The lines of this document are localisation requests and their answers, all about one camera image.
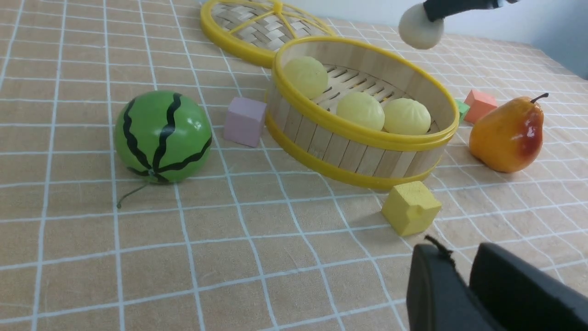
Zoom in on yellow bun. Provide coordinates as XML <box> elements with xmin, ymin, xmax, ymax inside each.
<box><xmin>336</xmin><ymin>91</ymin><xmax>385</xmax><ymax>131</ymax></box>
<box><xmin>283</xmin><ymin>56</ymin><xmax>329</xmax><ymax>100</ymax></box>
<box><xmin>384</xmin><ymin>98</ymin><xmax>432</xmax><ymax>135</ymax></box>

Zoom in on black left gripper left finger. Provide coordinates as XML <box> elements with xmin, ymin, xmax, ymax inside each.
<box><xmin>406</xmin><ymin>235</ymin><xmax>504</xmax><ymax>331</ymax></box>

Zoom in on green toy watermelon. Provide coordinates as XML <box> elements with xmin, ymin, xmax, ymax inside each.
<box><xmin>114</xmin><ymin>90</ymin><xmax>213</xmax><ymax>186</ymax></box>

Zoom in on yellow cube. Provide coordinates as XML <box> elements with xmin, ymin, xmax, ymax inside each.
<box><xmin>381</xmin><ymin>181</ymin><xmax>442</xmax><ymax>237</ymax></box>

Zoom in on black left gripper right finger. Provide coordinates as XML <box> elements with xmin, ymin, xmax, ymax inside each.
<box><xmin>469</xmin><ymin>243</ymin><xmax>588</xmax><ymax>331</ymax></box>

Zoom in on orange red cube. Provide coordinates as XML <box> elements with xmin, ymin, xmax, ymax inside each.
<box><xmin>464</xmin><ymin>89</ymin><xmax>498</xmax><ymax>124</ymax></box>

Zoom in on woven bamboo steamer lid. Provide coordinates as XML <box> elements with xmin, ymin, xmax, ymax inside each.
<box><xmin>200</xmin><ymin>0</ymin><xmax>335</xmax><ymax>68</ymax></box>

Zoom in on green cube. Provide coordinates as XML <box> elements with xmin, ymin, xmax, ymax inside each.
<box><xmin>454</xmin><ymin>99</ymin><xmax>470</xmax><ymax>122</ymax></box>

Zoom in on pink purple cube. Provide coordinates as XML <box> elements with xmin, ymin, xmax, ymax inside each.
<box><xmin>223</xmin><ymin>97</ymin><xmax>266</xmax><ymax>148</ymax></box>

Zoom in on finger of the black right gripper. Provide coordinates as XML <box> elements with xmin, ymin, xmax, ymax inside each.
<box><xmin>424</xmin><ymin>0</ymin><xmax>519</xmax><ymax>22</ymax></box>

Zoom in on orange toy pear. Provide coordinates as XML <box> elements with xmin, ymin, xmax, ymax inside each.
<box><xmin>469</xmin><ymin>92</ymin><xmax>549</xmax><ymax>173</ymax></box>

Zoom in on bamboo steamer tray yellow rim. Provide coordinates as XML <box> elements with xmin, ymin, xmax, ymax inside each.
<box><xmin>266</xmin><ymin>36</ymin><xmax>460</xmax><ymax>190</ymax></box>

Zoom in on white bun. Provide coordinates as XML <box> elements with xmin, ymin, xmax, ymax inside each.
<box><xmin>398</xmin><ymin>2</ymin><xmax>444</xmax><ymax>50</ymax></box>

